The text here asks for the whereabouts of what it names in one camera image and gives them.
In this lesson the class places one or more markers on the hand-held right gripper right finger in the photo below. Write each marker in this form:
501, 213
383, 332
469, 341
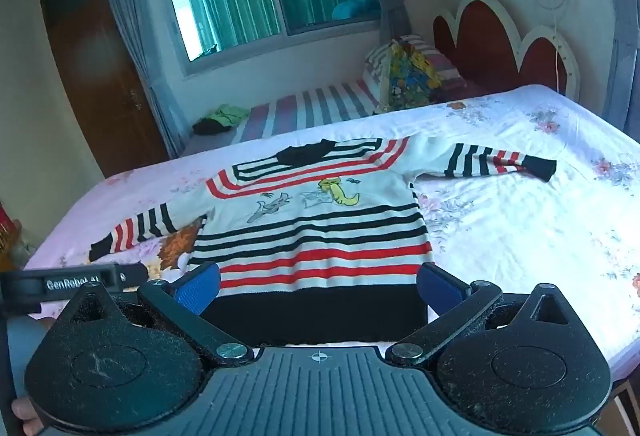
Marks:
442, 288

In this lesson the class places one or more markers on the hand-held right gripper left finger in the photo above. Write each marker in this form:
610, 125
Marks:
197, 291

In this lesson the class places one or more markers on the striped knit sweater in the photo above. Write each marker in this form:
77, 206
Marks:
320, 236

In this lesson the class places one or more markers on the red patterned object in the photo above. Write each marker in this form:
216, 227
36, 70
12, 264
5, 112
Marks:
7, 236

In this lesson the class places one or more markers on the dark cloth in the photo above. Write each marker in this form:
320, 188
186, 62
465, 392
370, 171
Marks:
210, 127

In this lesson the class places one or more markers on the green cloth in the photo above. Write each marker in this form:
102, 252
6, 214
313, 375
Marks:
229, 113

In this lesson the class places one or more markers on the brown wooden door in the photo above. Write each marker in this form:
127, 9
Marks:
95, 81

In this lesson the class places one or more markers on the striped mattress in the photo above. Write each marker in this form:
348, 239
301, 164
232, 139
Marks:
310, 108

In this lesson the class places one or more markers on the striped pillow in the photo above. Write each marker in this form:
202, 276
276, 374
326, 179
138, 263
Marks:
447, 66

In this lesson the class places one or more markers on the red and white headboard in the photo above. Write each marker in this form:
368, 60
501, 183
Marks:
485, 46

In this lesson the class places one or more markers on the dark grey drape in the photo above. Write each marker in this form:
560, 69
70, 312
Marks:
625, 41

